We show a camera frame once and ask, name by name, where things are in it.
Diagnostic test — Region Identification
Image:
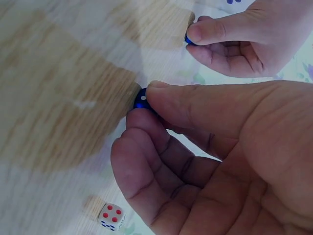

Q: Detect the person's right hand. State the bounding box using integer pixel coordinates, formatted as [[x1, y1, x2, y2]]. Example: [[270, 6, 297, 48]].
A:
[[110, 80, 313, 235]]

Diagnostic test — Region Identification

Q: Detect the person's left hand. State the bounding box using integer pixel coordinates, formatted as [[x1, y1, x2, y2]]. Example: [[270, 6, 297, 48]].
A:
[[185, 0, 313, 78]]

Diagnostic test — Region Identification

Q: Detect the blue die with white dots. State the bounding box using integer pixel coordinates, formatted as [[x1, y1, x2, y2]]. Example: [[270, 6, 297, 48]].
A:
[[133, 87, 159, 116], [184, 33, 196, 47]]

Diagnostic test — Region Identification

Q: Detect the white die with red dots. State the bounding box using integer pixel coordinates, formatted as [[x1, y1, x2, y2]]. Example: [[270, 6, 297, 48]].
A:
[[98, 203, 127, 232]]

